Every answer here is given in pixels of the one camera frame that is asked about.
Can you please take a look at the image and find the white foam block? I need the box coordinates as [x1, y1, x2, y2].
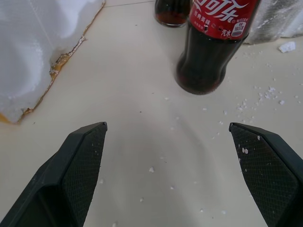
[243, 0, 303, 45]
[0, 0, 107, 124]

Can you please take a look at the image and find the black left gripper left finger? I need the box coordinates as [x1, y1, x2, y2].
[0, 122, 108, 227]

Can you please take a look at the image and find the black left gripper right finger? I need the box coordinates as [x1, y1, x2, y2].
[228, 122, 303, 227]

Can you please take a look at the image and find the cola bottle with red label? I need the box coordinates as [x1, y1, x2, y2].
[175, 0, 263, 96]

